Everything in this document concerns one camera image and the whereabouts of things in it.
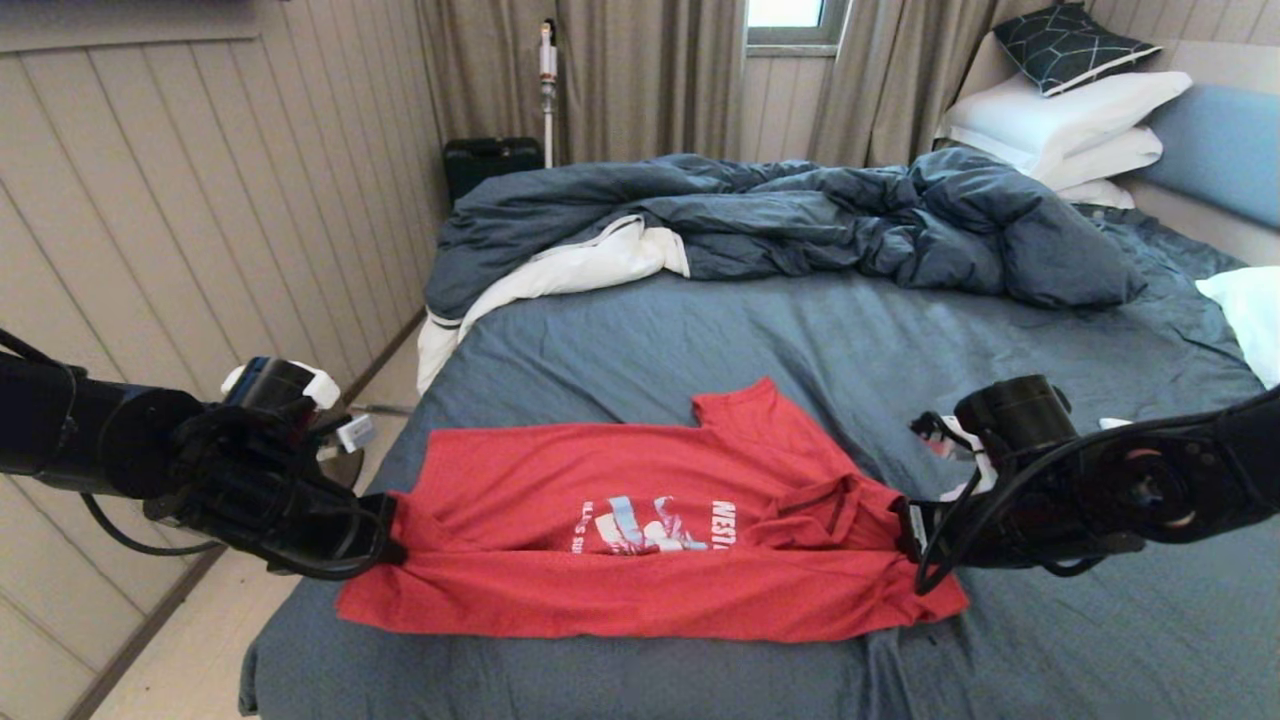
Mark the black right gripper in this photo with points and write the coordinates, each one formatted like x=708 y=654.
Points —
x=1000 y=535

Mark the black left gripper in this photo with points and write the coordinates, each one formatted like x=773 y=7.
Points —
x=300 y=530

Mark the red printed t-shirt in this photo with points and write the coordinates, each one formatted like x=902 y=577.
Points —
x=600 y=590

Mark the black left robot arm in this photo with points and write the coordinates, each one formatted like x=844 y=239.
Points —
x=100 y=450

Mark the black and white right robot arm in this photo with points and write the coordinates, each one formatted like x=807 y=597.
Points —
x=1200 y=470

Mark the brown square trash bin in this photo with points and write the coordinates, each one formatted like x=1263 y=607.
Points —
x=350 y=470

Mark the thin grey metal rod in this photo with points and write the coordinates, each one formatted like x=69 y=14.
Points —
x=385 y=409

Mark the blue-grey bed sheet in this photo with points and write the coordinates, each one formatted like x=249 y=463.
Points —
x=800 y=340

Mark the white remote control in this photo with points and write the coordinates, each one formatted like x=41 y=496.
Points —
x=1113 y=423

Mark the dark blue crumpled duvet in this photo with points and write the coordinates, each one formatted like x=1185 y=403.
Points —
x=800 y=215

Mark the flat white pillow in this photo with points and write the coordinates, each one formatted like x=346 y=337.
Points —
x=1098 y=194

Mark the black hard-shell suitcase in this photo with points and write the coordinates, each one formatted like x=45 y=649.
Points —
x=490 y=165

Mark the white pillow with rounded corner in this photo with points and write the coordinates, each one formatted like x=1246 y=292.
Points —
x=1250 y=310

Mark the medium white pillow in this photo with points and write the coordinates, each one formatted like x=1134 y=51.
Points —
x=1105 y=155

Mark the large white pillow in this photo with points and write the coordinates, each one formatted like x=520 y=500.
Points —
x=1060 y=115

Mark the narrow beige curtain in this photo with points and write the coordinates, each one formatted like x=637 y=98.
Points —
x=880 y=80

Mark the blue padded headboard cushion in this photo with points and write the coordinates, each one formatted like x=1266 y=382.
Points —
x=1220 y=145

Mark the dark geometric patterned cushion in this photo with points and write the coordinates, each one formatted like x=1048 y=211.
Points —
x=1065 y=50

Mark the white stick vacuum cleaner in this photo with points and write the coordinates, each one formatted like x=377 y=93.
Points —
x=548 y=60

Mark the wide beige curtain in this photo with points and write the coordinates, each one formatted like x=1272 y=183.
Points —
x=640 y=80

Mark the grey framed window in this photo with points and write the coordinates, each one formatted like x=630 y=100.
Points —
x=785 y=12

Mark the beige bed headboard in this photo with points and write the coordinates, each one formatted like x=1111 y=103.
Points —
x=1230 y=65

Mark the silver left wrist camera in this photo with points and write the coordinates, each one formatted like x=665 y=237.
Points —
x=355 y=433

